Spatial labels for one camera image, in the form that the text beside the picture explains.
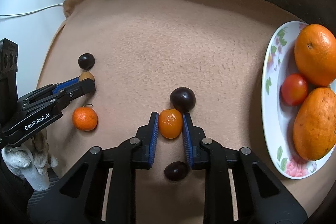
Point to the red tomato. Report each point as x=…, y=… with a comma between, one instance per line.
x=294, y=89

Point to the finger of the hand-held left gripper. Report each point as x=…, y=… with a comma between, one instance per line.
x=67, y=83
x=78, y=90

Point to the person's left forearm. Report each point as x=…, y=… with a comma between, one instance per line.
x=10, y=187

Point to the small orange tomato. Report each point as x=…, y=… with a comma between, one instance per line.
x=170, y=125

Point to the dark purple plum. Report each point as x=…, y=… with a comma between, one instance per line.
x=183, y=98
x=176, y=171
x=86, y=60

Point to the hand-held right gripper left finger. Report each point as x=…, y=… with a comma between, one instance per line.
x=155, y=140

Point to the person's left hand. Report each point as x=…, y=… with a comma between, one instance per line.
x=31, y=161

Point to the floral white plate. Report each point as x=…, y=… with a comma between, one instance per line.
x=273, y=113

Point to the tan fleece blanket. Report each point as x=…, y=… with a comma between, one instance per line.
x=183, y=43

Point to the small tan longan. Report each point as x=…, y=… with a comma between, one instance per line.
x=86, y=75

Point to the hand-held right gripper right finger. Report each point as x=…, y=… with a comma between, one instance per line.
x=187, y=140

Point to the small mandarin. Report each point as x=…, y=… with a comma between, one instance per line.
x=84, y=119

